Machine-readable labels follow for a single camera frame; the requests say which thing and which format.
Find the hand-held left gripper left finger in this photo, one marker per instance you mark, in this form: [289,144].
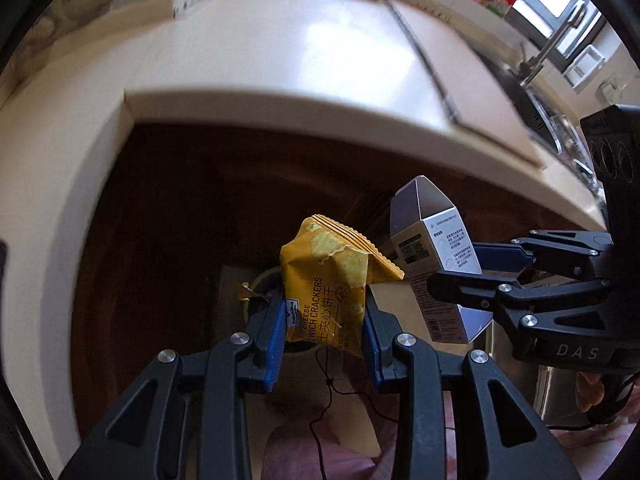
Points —
[275,340]

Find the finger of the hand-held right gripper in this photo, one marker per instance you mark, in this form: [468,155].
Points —
[465,287]
[500,257]

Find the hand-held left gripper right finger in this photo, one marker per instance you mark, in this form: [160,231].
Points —
[372,350]

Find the purple white box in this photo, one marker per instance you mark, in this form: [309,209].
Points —
[445,245]

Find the yellow snack packet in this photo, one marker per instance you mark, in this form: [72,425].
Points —
[325,270]

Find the person's right hand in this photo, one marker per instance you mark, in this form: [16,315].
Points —
[592,390]

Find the steel sink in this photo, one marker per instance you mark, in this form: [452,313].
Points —
[545,115]

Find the person's leg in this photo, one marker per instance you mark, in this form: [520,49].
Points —
[300,455]

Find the white plastic holder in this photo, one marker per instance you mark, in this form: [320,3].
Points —
[586,66]

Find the steel faucet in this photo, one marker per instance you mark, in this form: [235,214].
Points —
[547,50]

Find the brown cardboard sheet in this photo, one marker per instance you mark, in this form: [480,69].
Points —
[475,90]

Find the white wall socket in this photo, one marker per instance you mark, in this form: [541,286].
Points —
[612,91]

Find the dark window frame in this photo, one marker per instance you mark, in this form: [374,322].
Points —
[575,15]

